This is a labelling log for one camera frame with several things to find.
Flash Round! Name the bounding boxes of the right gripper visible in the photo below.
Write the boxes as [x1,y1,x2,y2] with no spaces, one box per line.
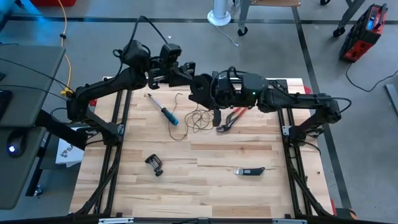
[211,76,240,127]

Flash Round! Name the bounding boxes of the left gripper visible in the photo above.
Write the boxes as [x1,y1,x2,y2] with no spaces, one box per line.
[148,61,196,90]

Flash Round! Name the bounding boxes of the black wire spool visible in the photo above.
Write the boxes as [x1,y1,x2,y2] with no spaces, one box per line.
[188,73,215,103]

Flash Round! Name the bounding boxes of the thin dark wire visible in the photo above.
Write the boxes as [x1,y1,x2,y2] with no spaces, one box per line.
[167,92,215,141]

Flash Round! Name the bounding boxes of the white pole base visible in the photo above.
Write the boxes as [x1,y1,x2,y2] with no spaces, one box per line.
[207,0,233,27]

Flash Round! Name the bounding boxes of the grey cart leg with caster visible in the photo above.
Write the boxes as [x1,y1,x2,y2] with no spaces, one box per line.
[237,0,251,37]
[332,0,366,39]

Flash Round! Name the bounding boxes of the black utility knife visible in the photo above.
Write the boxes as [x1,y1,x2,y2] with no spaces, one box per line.
[233,166,266,177]

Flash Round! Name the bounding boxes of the black C-clamp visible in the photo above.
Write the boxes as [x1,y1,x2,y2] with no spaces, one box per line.
[144,153,164,177]

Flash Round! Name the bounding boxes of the wooden cart top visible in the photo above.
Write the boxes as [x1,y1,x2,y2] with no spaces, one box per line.
[250,0,302,7]

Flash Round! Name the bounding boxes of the black angled support beam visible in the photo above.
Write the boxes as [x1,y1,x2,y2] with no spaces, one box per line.
[34,118,90,151]

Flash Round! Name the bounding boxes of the white printed bag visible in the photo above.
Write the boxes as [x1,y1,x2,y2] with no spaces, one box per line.
[55,140,85,168]

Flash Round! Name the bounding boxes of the red plastic bin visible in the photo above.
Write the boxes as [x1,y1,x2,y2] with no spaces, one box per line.
[30,0,77,7]

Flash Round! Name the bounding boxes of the grey desk panel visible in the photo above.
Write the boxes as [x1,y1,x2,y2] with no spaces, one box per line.
[0,126,47,210]
[0,45,67,128]

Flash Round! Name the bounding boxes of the red tool case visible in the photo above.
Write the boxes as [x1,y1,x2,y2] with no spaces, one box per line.
[338,2,389,64]

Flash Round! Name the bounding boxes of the black computer mouse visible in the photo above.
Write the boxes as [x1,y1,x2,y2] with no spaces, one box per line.
[6,130,27,159]

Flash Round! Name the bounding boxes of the black desk leg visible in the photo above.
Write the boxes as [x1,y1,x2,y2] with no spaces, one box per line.
[25,138,50,197]

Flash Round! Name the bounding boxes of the black crossbar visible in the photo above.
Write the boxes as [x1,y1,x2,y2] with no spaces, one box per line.
[0,213,398,224]

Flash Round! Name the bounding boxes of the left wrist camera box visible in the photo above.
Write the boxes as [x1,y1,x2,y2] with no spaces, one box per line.
[159,43,183,65]

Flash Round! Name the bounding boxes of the red-handled pliers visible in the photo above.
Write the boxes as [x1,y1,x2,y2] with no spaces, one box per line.
[216,107,249,134]

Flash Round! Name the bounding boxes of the blue-handled screwdriver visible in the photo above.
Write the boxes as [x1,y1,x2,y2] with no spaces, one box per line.
[146,92,180,126]

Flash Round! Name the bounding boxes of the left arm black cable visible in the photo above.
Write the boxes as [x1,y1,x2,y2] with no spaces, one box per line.
[124,15,170,47]

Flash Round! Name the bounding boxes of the white floor cable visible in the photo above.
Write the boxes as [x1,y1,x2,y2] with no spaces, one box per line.
[213,24,239,47]

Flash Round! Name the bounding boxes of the yellow cable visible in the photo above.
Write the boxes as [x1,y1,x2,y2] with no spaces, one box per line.
[57,0,75,96]

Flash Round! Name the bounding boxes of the black aluminium table frame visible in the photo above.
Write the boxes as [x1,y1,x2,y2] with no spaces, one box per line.
[70,77,335,218]

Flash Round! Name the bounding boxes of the thin black cable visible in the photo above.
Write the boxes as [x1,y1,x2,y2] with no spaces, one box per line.
[0,57,74,93]
[0,85,68,102]

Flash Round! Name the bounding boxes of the silver metal bracket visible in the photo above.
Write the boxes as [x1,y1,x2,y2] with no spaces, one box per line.
[98,217,134,224]
[272,218,308,224]

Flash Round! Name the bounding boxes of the black floor cable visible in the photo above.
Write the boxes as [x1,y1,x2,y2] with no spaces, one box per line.
[345,62,398,93]

